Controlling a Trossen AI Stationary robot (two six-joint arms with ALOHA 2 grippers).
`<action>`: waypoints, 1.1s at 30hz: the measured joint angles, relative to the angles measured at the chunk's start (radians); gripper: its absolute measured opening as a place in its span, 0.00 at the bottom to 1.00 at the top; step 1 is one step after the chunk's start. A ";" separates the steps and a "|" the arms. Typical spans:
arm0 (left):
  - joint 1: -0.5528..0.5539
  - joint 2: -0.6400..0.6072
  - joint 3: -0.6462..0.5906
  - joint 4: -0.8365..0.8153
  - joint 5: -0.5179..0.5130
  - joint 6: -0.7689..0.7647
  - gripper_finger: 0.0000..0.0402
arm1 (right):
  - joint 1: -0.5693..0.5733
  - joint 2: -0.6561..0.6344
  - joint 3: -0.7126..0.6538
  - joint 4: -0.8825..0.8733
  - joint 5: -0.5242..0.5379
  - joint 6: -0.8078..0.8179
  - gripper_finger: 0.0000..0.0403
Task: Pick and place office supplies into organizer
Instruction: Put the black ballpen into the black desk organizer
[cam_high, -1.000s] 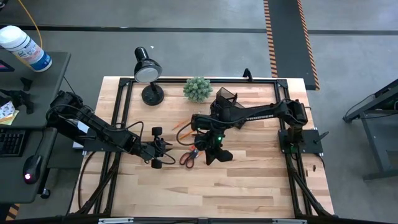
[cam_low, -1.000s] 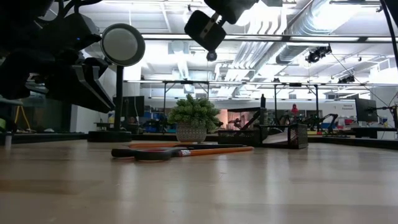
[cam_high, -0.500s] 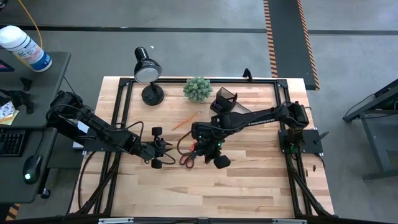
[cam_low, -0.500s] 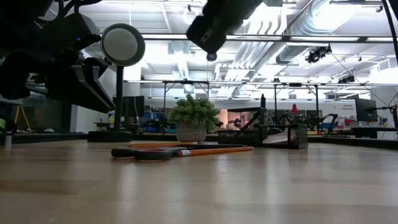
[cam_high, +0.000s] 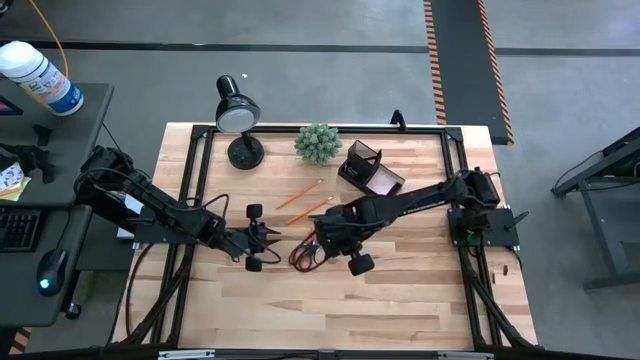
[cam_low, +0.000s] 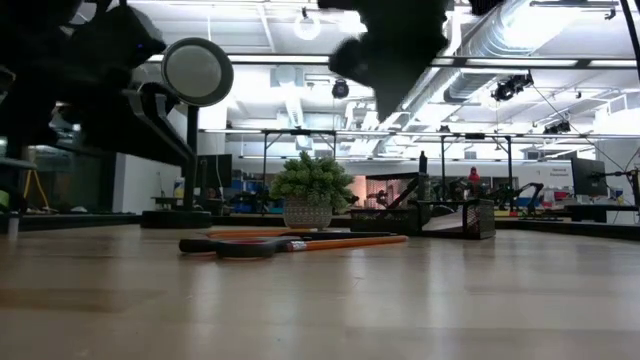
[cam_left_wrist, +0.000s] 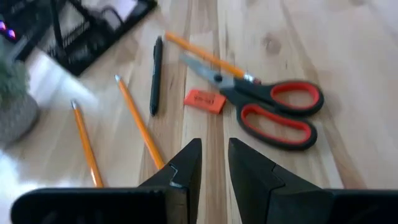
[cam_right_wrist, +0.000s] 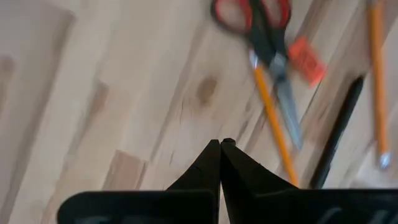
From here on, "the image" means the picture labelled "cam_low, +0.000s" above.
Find black background rig frame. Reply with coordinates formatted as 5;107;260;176
261;128;338;201
439;132;515;201

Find black desk lamp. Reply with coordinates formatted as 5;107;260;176
141;37;235;230

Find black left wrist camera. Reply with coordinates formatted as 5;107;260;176
74;4;169;69

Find pink sticky note pad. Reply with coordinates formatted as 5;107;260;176
422;209;469;232

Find green artificial potted plant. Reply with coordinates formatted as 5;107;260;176
269;150;357;232

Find yellow cable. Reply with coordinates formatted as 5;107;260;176
22;169;50;210

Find black background desk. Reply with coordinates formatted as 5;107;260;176
564;203;640;225

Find black overhead rig beam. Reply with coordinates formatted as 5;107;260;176
149;51;640;70

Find black mesh desk organizer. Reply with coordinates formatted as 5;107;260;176
349;172;496;240

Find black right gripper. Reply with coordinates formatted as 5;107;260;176
319;0;451;121

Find black computer monitor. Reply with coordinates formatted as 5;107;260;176
197;153;234;190
571;157;609;198

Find black aluminium table frame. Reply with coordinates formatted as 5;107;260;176
0;212;640;242

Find black red-handled scissors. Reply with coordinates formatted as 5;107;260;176
178;235;301;260

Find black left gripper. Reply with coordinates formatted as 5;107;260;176
0;64;196;166

